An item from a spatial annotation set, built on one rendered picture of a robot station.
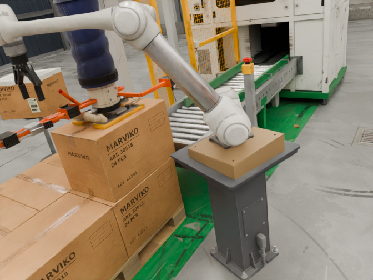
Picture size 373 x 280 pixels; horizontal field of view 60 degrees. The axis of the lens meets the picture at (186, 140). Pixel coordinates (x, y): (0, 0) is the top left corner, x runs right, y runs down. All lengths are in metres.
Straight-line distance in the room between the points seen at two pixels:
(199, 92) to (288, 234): 1.30
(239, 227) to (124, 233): 0.68
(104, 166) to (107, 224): 0.33
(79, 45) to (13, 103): 1.98
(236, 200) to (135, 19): 1.01
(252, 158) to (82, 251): 0.99
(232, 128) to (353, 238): 1.29
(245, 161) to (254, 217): 0.48
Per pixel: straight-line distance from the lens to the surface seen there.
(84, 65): 1.85
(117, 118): 1.86
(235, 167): 1.46
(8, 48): 1.64
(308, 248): 2.23
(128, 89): 3.46
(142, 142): 1.95
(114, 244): 1.97
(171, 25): 5.49
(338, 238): 2.33
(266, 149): 1.59
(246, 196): 1.76
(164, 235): 2.38
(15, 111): 3.75
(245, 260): 2.02
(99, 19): 1.50
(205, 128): 2.57
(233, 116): 1.35
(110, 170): 1.80
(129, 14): 1.25
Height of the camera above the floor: 1.57
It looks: 25 degrees down
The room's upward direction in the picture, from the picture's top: 10 degrees counter-clockwise
